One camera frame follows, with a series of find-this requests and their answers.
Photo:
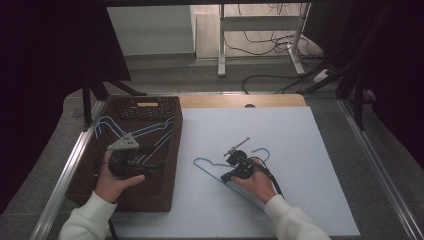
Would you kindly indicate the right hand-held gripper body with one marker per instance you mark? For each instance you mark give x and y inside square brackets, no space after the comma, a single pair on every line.
[241,163]

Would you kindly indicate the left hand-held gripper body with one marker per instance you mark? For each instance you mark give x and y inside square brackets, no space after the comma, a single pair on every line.
[124,160]

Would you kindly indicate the brown woven basket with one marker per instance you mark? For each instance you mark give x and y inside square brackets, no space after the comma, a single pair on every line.
[140,196]

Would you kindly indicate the person's right hand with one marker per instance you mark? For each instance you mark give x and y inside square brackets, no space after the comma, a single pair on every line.
[258,186]

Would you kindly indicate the person's left hand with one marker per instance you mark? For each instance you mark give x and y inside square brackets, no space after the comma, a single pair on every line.
[111,186]

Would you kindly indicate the white paper sheet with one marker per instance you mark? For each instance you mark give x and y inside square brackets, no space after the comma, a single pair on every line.
[300,140]

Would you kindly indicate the black metal stand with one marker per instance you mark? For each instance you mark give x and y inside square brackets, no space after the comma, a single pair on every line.
[87,106]
[359,106]

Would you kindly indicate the white power strip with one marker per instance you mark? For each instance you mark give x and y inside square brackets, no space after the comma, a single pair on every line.
[321,76]

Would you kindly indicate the black curtain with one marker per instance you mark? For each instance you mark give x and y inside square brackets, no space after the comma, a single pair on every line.
[40,66]
[400,66]

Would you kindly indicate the white cabinet panel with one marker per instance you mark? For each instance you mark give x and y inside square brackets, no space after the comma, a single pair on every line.
[150,30]

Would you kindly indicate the aluminium rail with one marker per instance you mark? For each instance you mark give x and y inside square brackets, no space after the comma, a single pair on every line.
[376,160]
[66,173]

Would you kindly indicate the white metal desk frame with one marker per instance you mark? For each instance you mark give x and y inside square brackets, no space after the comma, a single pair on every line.
[256,23]

